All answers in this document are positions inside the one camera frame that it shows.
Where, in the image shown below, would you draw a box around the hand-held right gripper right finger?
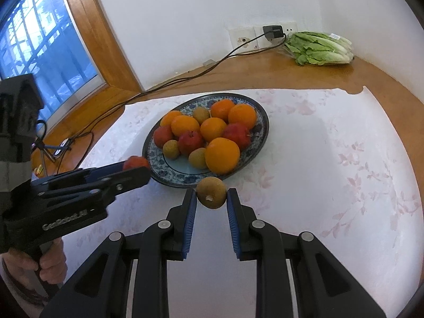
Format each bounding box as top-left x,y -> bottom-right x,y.
226,188 -> 386,318

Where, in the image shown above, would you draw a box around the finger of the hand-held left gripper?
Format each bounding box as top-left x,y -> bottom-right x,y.
31,162 -> 126,189
40,166 -> 151,206

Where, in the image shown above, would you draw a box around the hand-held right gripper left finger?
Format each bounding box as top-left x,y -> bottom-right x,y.
40,188 -> 198,318

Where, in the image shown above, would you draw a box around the red apple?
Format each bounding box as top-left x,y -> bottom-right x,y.
178,130 -> 205,156
222,123 -> 252,151
122,155 -> 151,172
153,125 -> 175,148

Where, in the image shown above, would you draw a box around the brown kiwi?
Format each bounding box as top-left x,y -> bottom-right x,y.
162,140 -> 181,160
192,106 -> 211,124
188,148 -> 208,169
196,177 -> 228,210

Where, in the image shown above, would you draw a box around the blue patterned ceramic plate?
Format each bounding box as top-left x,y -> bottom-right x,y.
142,93 -> 270,188

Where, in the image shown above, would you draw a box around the orange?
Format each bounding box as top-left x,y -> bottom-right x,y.
210,99 -> 236,122
160,110 -> 184,127
200,117 -> 228,142
228,104 -> 258,130
170,115 -> 201,137
205,137 -> 241,175

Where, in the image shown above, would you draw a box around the person's left hand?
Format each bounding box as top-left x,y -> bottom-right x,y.
2,238 -> 68,285

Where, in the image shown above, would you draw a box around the small white device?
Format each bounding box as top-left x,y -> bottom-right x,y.
53,138 -> 73,158

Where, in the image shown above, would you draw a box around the small tripod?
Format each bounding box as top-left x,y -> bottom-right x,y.
31,119 -> 60,164

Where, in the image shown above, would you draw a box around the white floral tablecloth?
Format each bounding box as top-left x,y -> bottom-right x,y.
61,86 -> 424,318

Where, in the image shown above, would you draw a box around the window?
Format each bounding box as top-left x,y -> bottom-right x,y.
0,0 -> 107,120

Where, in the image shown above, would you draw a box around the bagged romaine lettuce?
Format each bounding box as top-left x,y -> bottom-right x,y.
283,31 -> 354,66

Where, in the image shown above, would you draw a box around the black power adapter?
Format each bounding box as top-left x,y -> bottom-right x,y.
263,25 -> 284,39

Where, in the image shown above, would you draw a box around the wooden window frame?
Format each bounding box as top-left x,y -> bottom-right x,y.
0,0 -> 143,146

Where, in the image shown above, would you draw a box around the black cable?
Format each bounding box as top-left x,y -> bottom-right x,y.
31,33 -> 287,171

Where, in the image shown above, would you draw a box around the white wall socket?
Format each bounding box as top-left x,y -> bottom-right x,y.
253,23 -> 298,51
228,27 -> 256,54

